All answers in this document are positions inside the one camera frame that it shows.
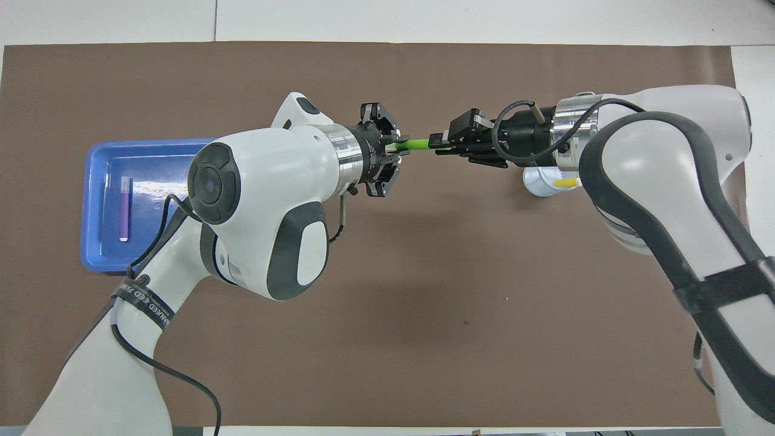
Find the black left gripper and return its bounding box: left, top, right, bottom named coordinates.
left=354, top=102, right=412, bottom=199

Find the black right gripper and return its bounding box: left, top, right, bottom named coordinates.
left=429, top=107, right=558, bottom=170

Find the green pen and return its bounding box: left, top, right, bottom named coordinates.
left=392, top=138, right=452, bottom=153

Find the purple pen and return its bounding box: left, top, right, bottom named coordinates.
left=119, top=176, right=133, bottom=242

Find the clear plastic cup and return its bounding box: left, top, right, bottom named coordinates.
left=523, top=167, right=585, bottom=198

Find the brown table mat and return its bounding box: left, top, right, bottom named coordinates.
left=0, top=41, right=747, bottom=428

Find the blue plastic tray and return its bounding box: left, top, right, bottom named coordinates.
left=81, top=139, right=219, bottom=274

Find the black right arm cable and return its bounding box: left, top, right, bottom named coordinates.
left=492, top=100, right=716, bottom=395

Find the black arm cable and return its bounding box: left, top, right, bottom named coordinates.
left=110, top=193, right=349, bottom=436
left=492, top=100, right=716, bottom=395

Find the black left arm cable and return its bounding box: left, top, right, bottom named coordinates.
left=110, top=193, right=349, bottom=436

